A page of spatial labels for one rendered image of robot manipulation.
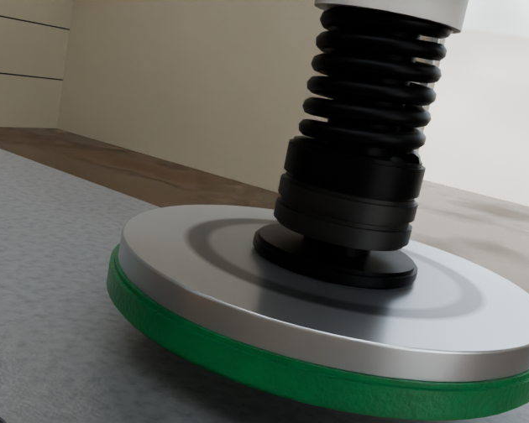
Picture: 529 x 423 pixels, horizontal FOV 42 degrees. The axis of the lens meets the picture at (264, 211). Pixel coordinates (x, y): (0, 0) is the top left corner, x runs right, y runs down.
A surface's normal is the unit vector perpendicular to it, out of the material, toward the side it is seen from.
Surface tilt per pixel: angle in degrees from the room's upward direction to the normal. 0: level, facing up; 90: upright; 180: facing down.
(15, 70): 90
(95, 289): 0
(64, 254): 0
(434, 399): 90
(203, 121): 90
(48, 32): 90
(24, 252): 0
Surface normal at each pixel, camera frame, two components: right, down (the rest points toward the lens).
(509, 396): 0.56, 0.27
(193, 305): -0.59, 0.05
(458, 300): 0.19, -0.96
